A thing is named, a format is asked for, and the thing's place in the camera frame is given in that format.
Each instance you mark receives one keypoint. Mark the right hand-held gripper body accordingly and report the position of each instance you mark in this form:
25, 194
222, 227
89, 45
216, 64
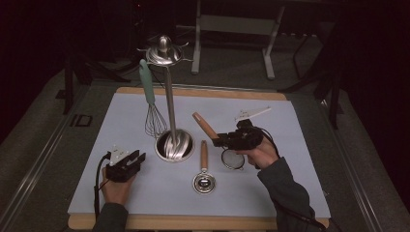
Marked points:
245, 137

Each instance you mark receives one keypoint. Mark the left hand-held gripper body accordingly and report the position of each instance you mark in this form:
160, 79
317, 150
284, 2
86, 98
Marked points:
119, 169

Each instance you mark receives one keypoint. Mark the steel utensil rack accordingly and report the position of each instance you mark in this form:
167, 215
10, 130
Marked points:
170, 106

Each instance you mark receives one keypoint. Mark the person's left hand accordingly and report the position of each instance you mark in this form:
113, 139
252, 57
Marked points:
117, 191

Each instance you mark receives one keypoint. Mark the person's right hand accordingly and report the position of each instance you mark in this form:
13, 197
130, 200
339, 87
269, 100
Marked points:
262, 156

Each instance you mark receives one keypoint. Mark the white table mat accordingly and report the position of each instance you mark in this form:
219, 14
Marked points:
225, 199

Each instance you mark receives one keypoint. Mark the black metal stand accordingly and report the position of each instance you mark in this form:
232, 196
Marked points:
68, 87
333, 96

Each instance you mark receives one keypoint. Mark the white metal stand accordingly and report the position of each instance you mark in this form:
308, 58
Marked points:
238, 25

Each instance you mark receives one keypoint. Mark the black rectangular bracket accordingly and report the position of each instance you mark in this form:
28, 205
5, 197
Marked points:
82, 120

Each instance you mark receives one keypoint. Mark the aluminium rail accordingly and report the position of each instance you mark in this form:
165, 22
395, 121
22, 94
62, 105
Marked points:
354, 174
38, 164

